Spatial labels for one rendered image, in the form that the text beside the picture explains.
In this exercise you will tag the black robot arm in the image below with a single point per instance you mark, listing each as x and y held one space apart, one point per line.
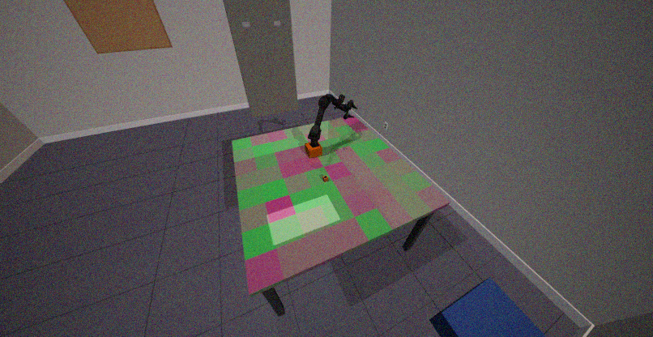
324 101

